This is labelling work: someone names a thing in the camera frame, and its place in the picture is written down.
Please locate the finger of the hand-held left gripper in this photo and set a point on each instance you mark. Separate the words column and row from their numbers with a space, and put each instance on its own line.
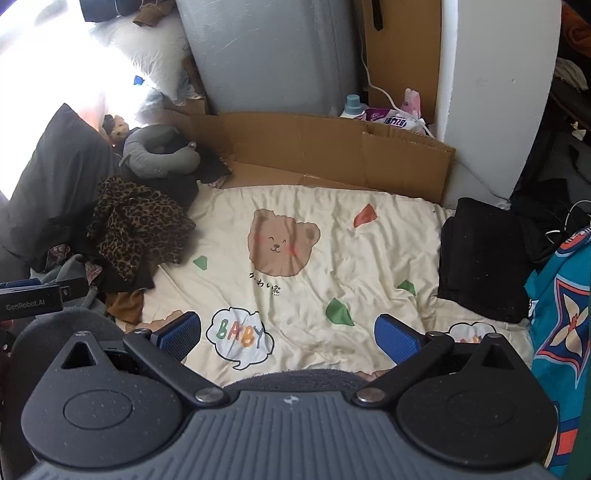
column 74, row 291

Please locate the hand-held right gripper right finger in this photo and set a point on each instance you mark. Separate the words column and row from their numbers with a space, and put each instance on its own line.
column 395, row 338

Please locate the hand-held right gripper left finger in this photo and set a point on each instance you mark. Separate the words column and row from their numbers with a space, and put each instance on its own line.
column 178, row 331

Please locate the leopard print garment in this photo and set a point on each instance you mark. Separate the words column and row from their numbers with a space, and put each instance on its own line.
column 134, row 221

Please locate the black clothes heap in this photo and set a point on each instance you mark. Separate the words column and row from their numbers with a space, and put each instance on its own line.
column 540, row 221

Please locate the dark grey fleece cloth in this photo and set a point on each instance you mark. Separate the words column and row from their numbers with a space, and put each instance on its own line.
column 55, row 330

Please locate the brown garment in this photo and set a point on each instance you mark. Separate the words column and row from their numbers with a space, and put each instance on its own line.
column 127, row 307

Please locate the dark grey pillow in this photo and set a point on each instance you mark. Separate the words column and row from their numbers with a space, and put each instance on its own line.
column 55, row 184

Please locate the black folded garment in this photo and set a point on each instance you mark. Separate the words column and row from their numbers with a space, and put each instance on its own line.
column 480, row 258

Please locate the cream bear printed blanket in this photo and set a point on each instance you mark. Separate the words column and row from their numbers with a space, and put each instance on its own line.
column 323, row 240

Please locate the black frilly cloth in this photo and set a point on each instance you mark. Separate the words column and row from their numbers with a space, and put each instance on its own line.
column 214, row 168

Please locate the teal patterned cloth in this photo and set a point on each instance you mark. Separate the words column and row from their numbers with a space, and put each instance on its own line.
column 563, row 323

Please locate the purple white detergent bag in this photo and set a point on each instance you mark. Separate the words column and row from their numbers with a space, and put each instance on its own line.
column 392, row 121

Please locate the brown cardboard sheet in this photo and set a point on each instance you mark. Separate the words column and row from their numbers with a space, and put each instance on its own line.
column 300, row 138

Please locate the white fluffy pillow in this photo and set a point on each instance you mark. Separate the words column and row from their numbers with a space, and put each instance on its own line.
column 147, row 50

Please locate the tall cardboard box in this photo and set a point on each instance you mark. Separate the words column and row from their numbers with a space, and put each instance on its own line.
column 406, row 50

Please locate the grey plastic-wrapped mattress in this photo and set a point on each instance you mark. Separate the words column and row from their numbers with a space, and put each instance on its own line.
column 268, row 55

